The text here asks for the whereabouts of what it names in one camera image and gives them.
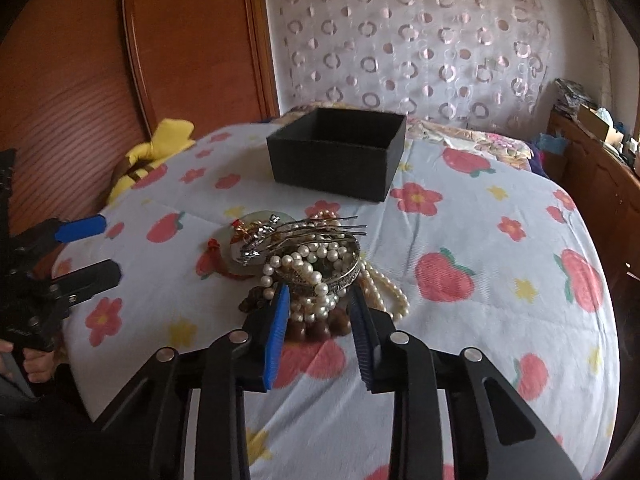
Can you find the metal hairpin ornament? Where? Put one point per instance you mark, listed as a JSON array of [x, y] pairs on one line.
[[321, 228]]

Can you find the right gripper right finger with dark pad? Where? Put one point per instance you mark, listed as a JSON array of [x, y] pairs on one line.
[[371, 330]]

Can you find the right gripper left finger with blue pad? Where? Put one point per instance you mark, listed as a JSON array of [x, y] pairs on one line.
[[267, 328]]

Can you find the wooden side cabinet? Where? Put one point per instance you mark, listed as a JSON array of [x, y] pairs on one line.
[[606, 193]]

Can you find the black open jewelry box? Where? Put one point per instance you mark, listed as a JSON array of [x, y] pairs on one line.
[[354, 153]]

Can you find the yellow striped plush toy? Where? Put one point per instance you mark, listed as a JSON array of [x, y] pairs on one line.
[[171, 137]]

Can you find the silver engraved bangle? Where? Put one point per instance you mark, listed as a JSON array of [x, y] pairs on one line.
[[306, 278]]

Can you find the sheer circle pattern curtain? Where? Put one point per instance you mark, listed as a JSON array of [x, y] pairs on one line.
[[477, 64]]

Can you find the strawberry flower print bedspread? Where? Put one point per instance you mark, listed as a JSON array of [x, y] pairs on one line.
[[465, 251]]

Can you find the cardboard box on cabinet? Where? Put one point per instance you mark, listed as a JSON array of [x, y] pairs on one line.
[[592, 123]]

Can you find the person's left hand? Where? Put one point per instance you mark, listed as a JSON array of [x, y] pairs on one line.
[[39, 365]]

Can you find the blue paper on cabinet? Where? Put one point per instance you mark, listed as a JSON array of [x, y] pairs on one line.
[[551, 143]]

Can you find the wooden slatted headboard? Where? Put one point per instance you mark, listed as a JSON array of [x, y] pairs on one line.
[[83, 81]]

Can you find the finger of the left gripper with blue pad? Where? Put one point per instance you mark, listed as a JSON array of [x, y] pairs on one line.
[[75, 229]]

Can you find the floral quilt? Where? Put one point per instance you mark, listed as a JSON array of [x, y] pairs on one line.
[[470, 140]]

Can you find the finger of the left gripper with dark pad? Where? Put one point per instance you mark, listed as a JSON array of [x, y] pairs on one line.
[[78, 286]]

